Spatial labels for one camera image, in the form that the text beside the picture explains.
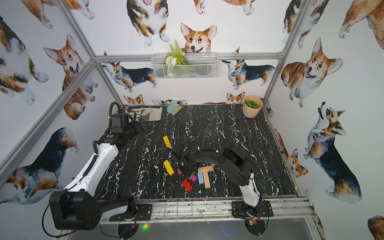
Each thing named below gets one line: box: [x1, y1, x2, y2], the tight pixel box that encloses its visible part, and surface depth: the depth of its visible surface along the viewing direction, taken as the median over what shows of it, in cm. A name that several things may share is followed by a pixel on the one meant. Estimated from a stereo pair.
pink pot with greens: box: [242, 95, 264, 118], surface depth 109 cm
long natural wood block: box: [198, 165, 214, 176], surface depth 90 cm
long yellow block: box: [163, 160, 175, 176], surface depth 90 cm
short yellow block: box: [162, 135, 172, 148], surface depth 102 cm
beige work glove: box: [129, 107, 163, 122], surface depth 120 cm
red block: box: [182, 179, 193, 192], surface depth 84 cm
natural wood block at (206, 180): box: [203, 171, 211, 189], surface depth 85 cm
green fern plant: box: [164, 39, 187, 78], surface depth 85 cm
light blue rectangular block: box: [197, 172, 204, 185], surface depth 85 cm
